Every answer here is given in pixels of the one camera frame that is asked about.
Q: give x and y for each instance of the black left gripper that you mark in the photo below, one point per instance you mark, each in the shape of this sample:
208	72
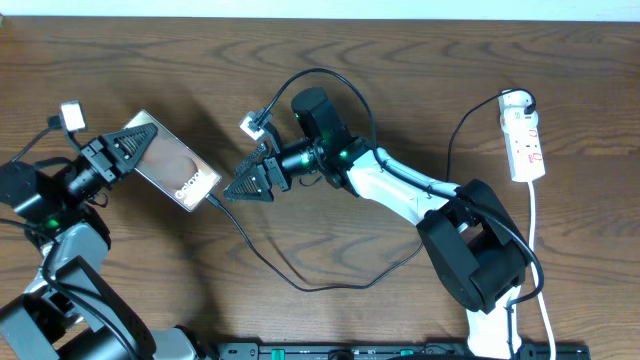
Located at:
107	161

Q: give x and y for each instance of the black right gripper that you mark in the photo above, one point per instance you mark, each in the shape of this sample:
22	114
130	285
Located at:
276	169

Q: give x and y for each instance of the Galaxy S25 Ultra smartphone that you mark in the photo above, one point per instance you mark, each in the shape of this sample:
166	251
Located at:
173	167

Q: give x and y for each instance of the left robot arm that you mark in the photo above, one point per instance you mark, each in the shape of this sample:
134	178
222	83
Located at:
69	311

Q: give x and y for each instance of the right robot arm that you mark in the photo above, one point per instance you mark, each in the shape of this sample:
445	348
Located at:
478	253

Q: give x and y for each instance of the white power strip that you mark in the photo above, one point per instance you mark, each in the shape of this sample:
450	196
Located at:
519	123

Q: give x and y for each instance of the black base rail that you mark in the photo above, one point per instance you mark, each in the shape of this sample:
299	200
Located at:
400	351

